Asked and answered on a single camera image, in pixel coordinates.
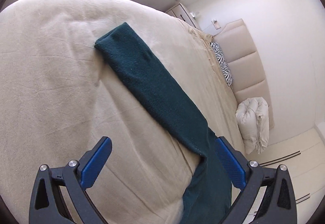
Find beige bed sheet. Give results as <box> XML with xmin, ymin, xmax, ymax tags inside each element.
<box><xmin>1</xmin><ymin>0</ymin><xmax>244</xmax><ymax>223</ymax></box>

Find folded white duvet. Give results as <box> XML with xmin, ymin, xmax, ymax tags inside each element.
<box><xmin>235</xmin><ymin>97</ymin><xmax>269</xmax><ymax>155</ymax></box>

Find beige padded headboard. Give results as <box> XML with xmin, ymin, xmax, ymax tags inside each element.
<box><xmin>213</xmin><ymin>19</ymin><xmax>274</xmax><ymax>129</ymax></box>

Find wall power socket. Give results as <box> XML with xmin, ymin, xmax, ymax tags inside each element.
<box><xmin>211</xmin><ymin>19</ymin><xmax>221</xmax><ymax>30</ymax></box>

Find zebra print pillow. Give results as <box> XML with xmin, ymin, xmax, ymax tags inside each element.
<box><xmin>210</xmin><ymin>42</ymin><xmax>234</xmax><ymax>87</ymax></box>

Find white wardrobe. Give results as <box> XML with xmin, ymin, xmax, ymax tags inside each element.
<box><xmin>247</xmin><ymin>128</ymin><xmax>324</xmax><ymax>223</ymax></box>

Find beige bedside table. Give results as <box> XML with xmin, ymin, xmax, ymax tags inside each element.
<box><xmin>166</xmin><ymin>3</ymin><xmax>201</xmax><ymax>30</ymax></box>

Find dark teal knit sweater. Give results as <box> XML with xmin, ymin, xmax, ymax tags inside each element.
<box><xmin>95</xmin><ymin>23</ymin><xmax>231</xmax><ymax>223</ymax></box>

